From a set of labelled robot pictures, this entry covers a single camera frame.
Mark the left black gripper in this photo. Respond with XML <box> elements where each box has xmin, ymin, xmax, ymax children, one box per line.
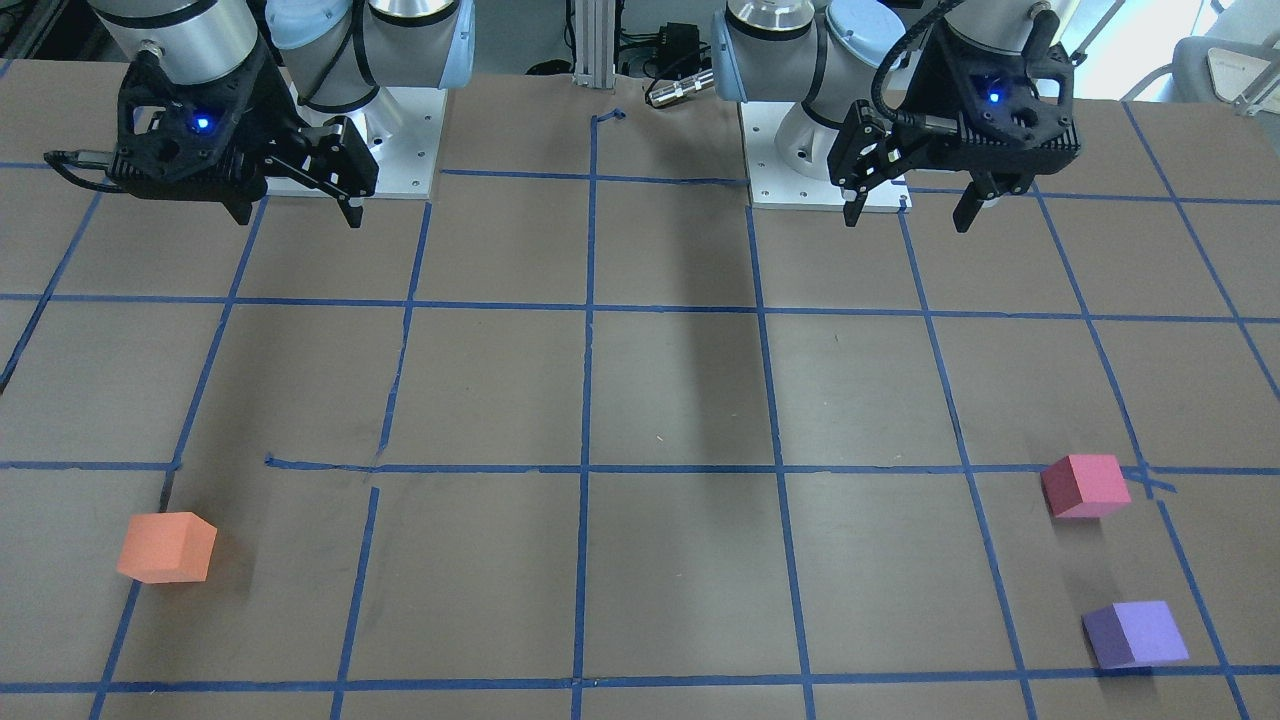
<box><xmin>828</xmin><ymin>18</ymin><xmax>1082</xmax><ymax>233</ymax></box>

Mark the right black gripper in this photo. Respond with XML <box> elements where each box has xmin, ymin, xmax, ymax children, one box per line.
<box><xmin>106</xmin><ymin>40</ymin><xmax>379</xmax><ymax>229</ymax></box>

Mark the orange foam cube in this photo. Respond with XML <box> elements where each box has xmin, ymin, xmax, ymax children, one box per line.
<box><xmin>116</xmin><ymin>512</ymin><xmax>218</xmax><ymax>584</ymax></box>

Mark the purple foam cube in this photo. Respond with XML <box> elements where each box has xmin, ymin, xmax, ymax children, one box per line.
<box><xmin>1082</xmin><ymin>600</ymin><xmax>1190</xmax><ymax>670</ymax></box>

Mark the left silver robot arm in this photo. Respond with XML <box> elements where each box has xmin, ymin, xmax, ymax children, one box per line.
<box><xmin>712</xmin><ymin>1</ymin><xmax>1082</xmax><ymax>232</ymax></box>

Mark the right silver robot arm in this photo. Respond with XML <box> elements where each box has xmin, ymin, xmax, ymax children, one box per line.
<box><xmin>77</xmin><ymin>1</ymin><xmax>475</xmax><ymax>228</ymax></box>

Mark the black power box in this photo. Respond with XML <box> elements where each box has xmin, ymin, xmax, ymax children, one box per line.
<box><xmin>654</xmin><ymin>22</ymin><xmax>701</xmax><ymax>74</ymax></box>

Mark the silver cylindrical connector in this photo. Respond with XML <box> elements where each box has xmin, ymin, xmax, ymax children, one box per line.
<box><xmin>644</xmin><ymin>69</ymin><xmax>716</xmax><ymax>109</ymax></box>

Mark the pink foam cube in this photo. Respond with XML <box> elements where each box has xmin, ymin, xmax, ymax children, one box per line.
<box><xmin>1039</xmin><ymin>454</ymin><xmax>1132</xmax><ymax>519</ymax></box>

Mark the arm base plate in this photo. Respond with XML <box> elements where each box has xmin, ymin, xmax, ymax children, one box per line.
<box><xmin>739</xmin><ymin>100</ymin><xmax>913</xmax><ymax>214</ymax></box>
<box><xmin>349</xmin><ymin>87</ymin><xmax>451</xmax><ymax>200</ymax></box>

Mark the aluminium frame post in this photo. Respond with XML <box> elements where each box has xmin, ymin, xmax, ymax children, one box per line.
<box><xmin>570</xmin><ymin>0</ymin><xmax>620</xmax><ymax>91</ymax></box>

